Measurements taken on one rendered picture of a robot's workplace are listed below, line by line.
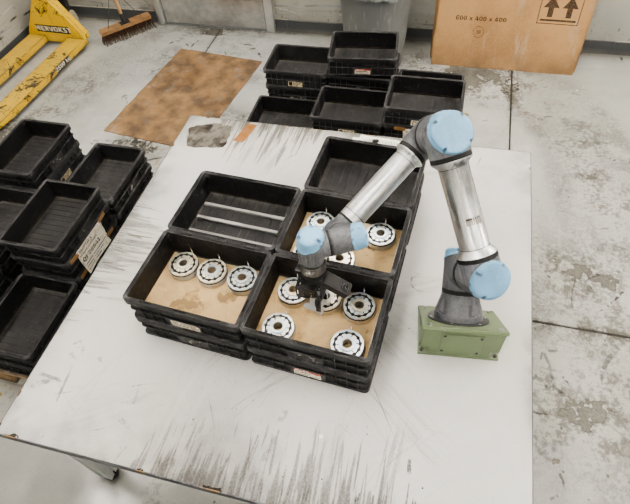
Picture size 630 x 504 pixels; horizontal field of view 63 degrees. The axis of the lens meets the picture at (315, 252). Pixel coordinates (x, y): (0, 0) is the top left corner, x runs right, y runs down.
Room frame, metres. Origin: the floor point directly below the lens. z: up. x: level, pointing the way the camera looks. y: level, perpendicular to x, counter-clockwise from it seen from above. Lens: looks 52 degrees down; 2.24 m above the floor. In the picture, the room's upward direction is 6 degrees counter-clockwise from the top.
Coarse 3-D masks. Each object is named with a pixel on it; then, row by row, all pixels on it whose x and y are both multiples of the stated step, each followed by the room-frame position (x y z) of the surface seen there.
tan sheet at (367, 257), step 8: (304, 224) 1.23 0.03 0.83; (368, 224) 1.20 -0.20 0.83; (400, 232) 1.15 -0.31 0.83; (368, 248) 1.09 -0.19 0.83; (392, 248) 1.08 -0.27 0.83; (360, 256) 1.06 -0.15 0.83; (368, 256) 1.06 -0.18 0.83; (376, 256) 1.05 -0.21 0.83; (384, 256) 1.05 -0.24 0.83; (392, 256) 1.05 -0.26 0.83; (360, 264) 1.03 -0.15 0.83; (368, 264) 1.02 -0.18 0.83; (376, 264) 1.02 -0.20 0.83; (384, 264) 1.02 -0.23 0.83; (392, 264) 1.01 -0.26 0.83
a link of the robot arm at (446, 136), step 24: (432, 120) 1.07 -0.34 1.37; (456, 120) 1.06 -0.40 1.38; (432, 144) 1.03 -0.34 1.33; (456, 144) 1.01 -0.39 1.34; (456, 168) 0.99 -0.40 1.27; (456, 192) 0.95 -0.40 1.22; (456, 216) 0.91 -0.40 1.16; (480, 216) 0.91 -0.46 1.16; (480, 240) 0.86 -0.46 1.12; (480, 264) 0.80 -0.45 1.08; (504, 264) 0.80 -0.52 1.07; (480, 288) 0.75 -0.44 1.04; (504, 288) 0.75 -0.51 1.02
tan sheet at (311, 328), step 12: (276, 288) 0.96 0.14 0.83; (276, 300) 0.92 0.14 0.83; (264, 312) 0.88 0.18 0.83; (276, 312) 0.87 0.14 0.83; (288, 312) 0.87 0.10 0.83; (300, 312) 0.86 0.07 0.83; (312, 312) 0.86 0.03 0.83; (336, 312) 0.85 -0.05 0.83; (300, 324) 0.82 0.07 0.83; (312, 324) 0.81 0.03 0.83; (324, 324) 0.81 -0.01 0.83; (336, 324) 0.80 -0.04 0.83; (348, 324) 0.80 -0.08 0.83; (372, 324) 0.79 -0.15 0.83; (300, 336) 0.78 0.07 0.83; (312, 336) 0.77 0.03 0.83; (324, 336) 0.77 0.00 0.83
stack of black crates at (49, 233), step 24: (48, 192) 1.86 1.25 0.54; (72, 192) 1.85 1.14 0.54; (96, 192) 1.77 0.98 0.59; (24, 216) 1.69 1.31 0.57; (48, 216) 1.75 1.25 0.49; (72, 216) 1.73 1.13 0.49; (96, 216) 1.72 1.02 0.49; (0, 240) 1.53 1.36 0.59; (24, 240) 1.61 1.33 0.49; (48, 240) 1.60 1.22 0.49; (72, 240) 1.54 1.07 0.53; (24, 264) 1.52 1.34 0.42; (48, 264) 1.46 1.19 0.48; (72, 264) 1.48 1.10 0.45; (96, 264) 1.57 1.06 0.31
